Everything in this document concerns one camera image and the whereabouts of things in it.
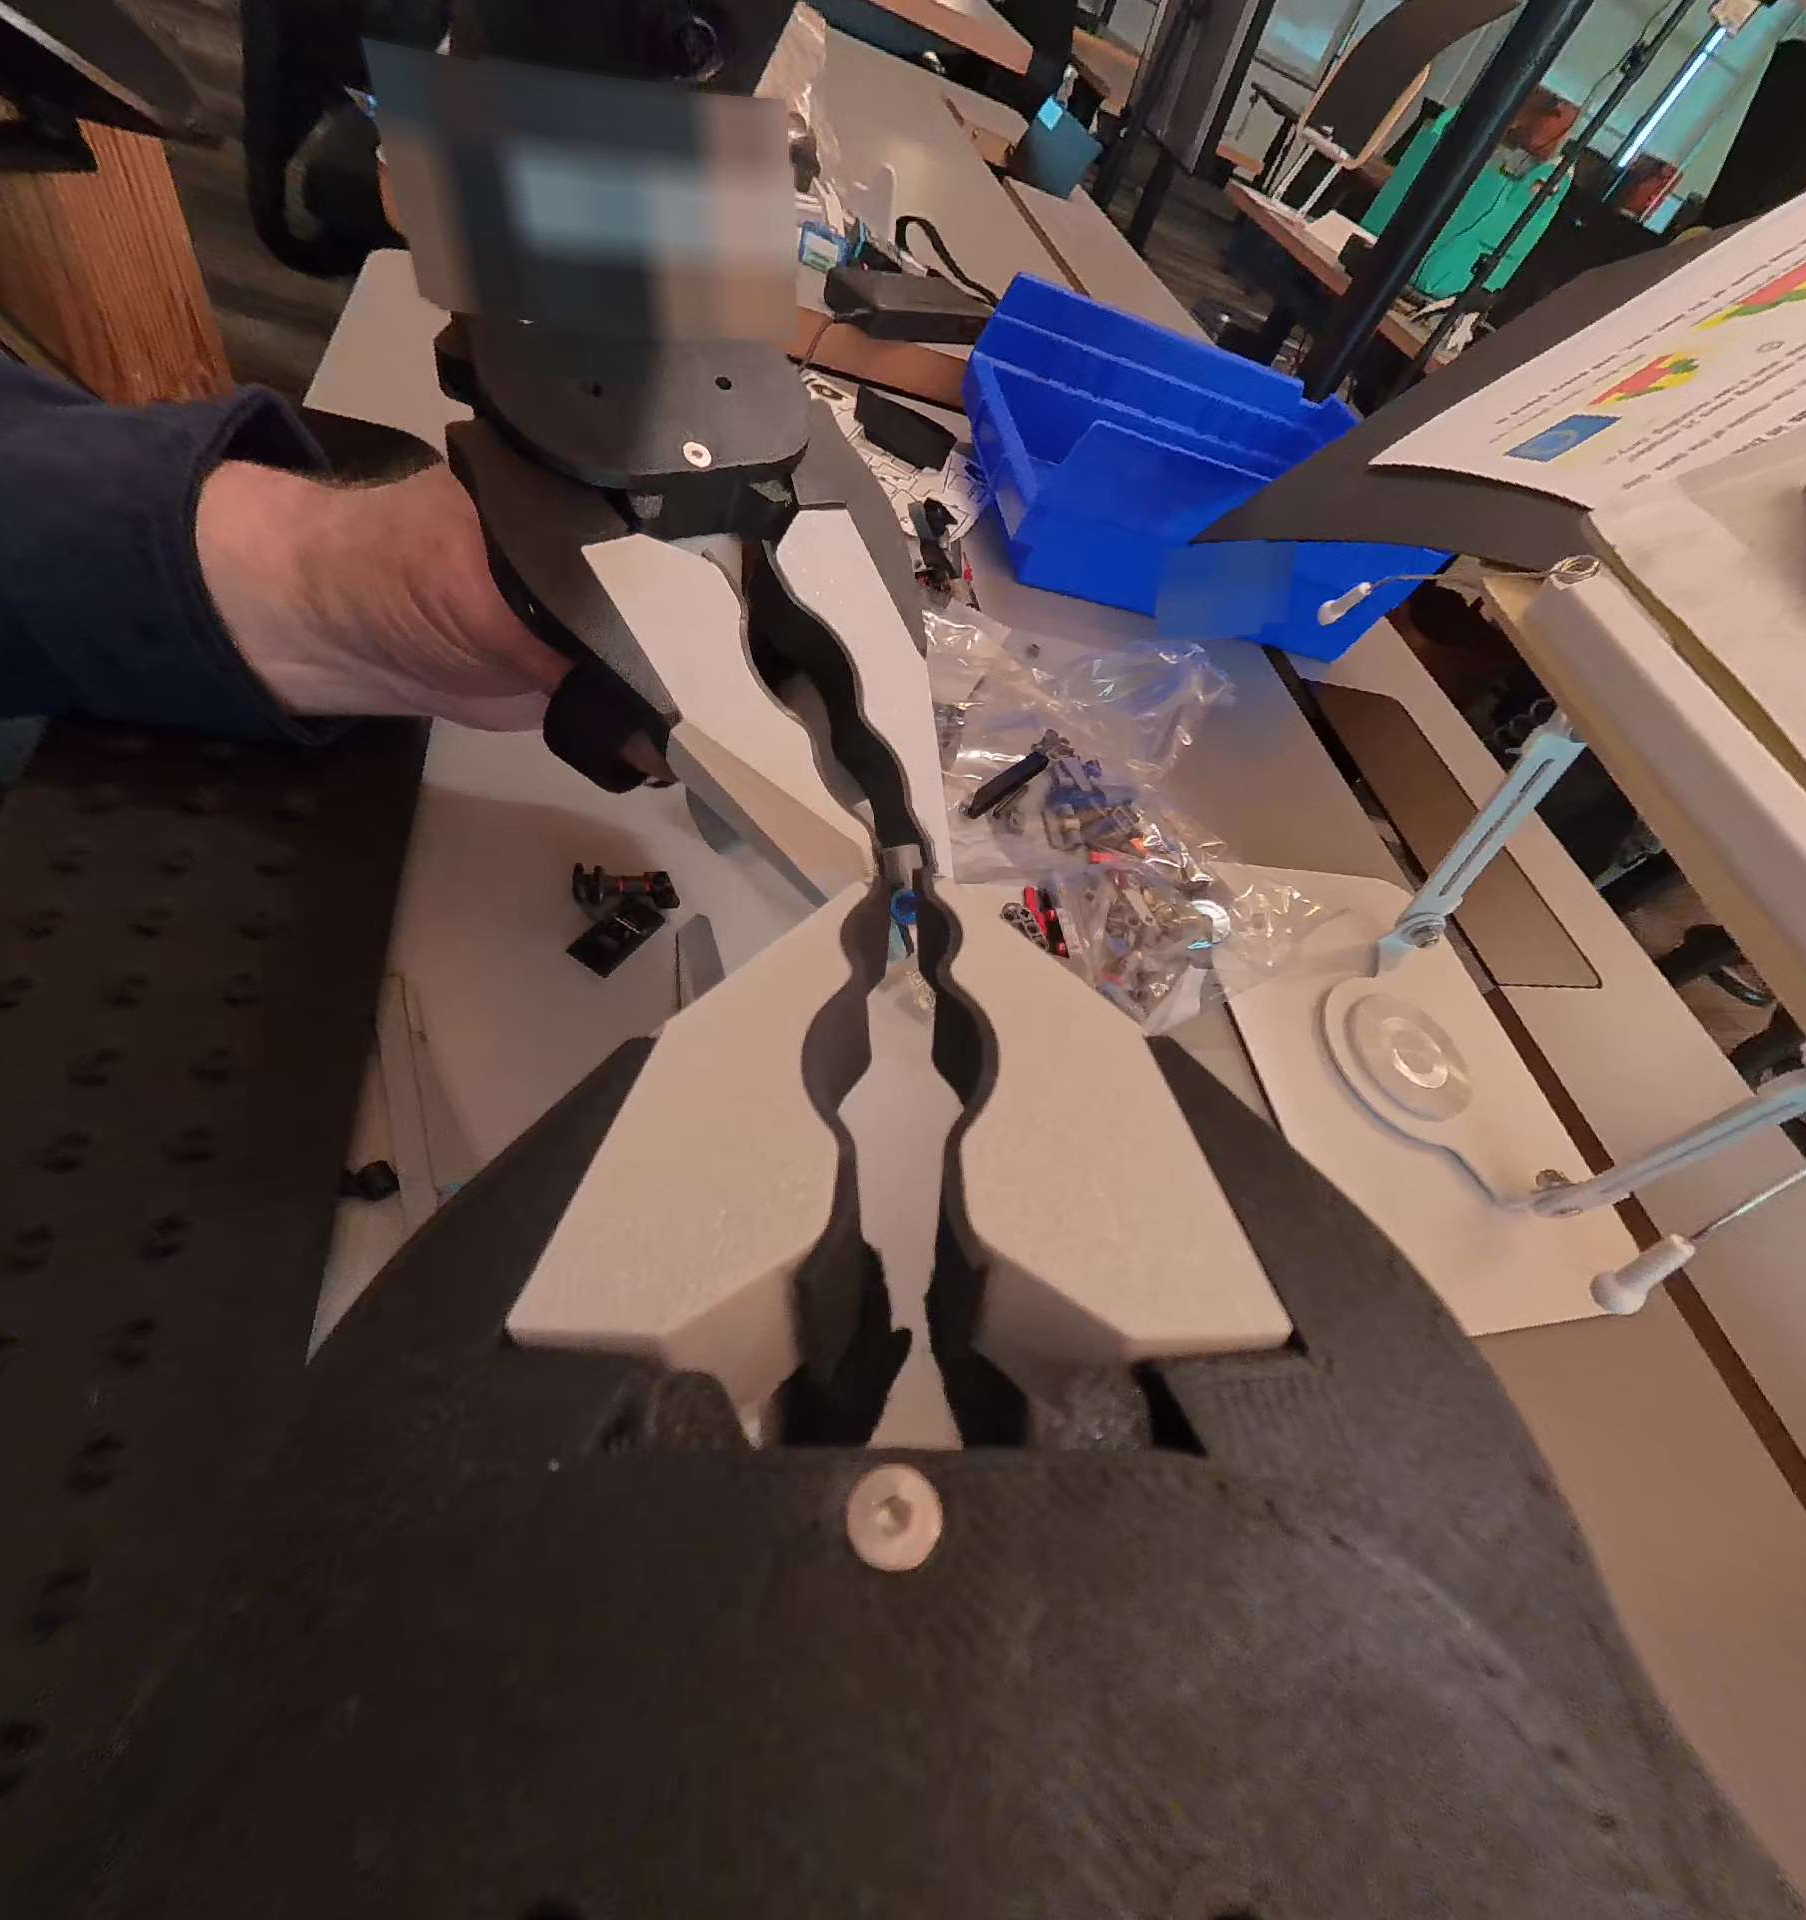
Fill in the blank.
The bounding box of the wooden pillar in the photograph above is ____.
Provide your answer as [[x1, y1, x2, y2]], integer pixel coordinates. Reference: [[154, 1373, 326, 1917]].
[[0, 74, 234, 409]]

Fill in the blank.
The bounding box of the blue plastic bin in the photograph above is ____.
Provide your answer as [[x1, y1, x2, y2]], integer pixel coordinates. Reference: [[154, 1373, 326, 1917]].
[[964, 273, 1455, 664]]

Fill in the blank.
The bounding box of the long wooden desk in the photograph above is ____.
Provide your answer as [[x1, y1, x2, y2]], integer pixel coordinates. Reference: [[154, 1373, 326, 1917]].
[[866, 0, 1148, 105]]

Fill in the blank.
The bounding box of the black pouch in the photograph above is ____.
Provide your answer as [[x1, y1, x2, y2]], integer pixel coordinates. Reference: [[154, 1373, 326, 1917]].
[[852, 380, 964, 469]]

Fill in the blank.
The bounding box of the black cable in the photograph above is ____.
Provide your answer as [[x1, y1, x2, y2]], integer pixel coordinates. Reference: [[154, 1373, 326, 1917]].
[[888, 215, 1005, 301]]

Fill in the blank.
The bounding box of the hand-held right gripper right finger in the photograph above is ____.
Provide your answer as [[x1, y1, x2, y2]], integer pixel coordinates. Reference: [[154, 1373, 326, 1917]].
[[927, 878, 1295, 1439]]

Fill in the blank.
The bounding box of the black steel column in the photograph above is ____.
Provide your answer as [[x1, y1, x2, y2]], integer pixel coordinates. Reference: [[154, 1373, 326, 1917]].
[[1300, 0, 1599, 409]]

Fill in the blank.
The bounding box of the white sticker sheet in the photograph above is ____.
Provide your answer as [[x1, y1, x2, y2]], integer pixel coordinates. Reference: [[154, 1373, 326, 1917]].
[[813, 374, 998, 522]]

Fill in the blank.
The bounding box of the black cardboard sheet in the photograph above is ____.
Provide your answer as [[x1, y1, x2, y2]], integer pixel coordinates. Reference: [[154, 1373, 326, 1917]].
[[1188, 225, 1745, 577]]

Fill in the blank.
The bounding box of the lego instruction booklet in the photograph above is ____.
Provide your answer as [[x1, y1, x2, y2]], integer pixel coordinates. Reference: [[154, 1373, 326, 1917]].
[[1368, 188, 1806, 662]]

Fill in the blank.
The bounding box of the clear bag of small lego parts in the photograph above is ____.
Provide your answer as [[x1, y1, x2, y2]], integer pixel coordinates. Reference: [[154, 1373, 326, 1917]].
[[927, 608, 1359, 1040]]

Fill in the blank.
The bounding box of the white book stand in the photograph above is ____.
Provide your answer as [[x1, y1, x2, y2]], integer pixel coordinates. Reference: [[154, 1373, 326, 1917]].
[[1226, 555, 1806, 1340]]

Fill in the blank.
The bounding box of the black case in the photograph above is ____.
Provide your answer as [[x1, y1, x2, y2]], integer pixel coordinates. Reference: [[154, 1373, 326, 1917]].
[[820, 266, 998, 350]]

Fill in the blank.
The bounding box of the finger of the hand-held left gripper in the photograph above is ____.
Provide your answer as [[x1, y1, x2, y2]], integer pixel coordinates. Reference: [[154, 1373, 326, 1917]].
[[583, 535, 885, 908], [772, 504, 955, 882]]

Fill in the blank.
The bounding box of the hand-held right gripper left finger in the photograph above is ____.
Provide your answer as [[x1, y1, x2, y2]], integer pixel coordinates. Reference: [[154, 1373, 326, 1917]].
[[506, 882, 906, 1446]]

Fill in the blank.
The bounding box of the person's left hand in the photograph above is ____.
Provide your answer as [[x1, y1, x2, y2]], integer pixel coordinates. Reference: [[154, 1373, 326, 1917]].
[[195, 458, 574, 737]]

